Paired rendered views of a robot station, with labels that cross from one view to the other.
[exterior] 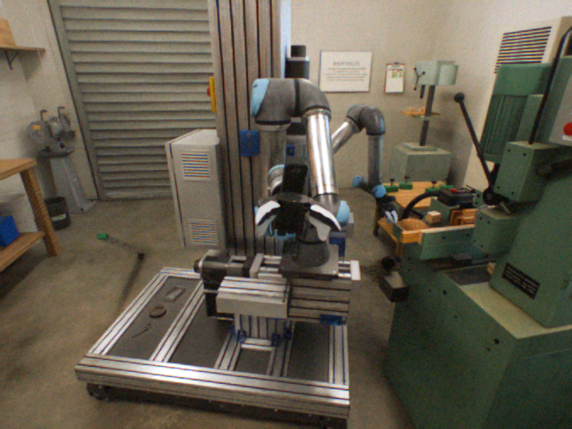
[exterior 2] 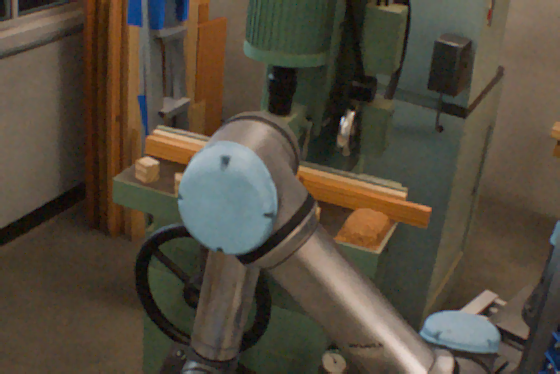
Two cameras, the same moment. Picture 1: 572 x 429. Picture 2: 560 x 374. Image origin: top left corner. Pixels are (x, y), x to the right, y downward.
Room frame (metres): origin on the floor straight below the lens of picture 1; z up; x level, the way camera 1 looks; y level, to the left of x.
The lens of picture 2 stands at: (2.55, 0.08, 1.69)
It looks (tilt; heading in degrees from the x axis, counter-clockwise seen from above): 25 degrees down; 210
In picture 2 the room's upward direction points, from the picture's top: 7 degrees clockwise
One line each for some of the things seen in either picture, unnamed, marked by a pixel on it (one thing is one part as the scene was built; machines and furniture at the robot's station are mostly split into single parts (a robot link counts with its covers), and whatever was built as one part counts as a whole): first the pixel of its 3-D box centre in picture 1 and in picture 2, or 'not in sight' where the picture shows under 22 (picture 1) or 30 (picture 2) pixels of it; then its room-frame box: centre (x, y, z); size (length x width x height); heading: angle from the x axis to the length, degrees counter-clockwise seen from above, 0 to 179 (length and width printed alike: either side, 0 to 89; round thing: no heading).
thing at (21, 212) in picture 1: (15, 220); not in sight; (2.63, 2.47, 0.24); 0.31 x 0.29 x 0.47; 7
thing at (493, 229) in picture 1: (494, 231); (369, 125); (0.90, -0.66, 1.02); 0.09 x 0.07 x 0.12; 102
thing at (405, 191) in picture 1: (420, 214); not in sight; (2.59, -1.19, 0.32); 0.66 x 0.57 x 0.64; 98
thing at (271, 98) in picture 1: (274, 164); not in sight; (1.06, 0.04, 1.19); 0.15 x 0.12 x 0.55; 96
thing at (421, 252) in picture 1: (463, 227); (247, 216); (1.22, -0.76, 0.87); 0.61 x 0.30 x 0.06; 102
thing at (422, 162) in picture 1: (423, 141); not in sight; (3.46, -1.48, 0.79); 0.62 x 0.48 x 1.58; 5
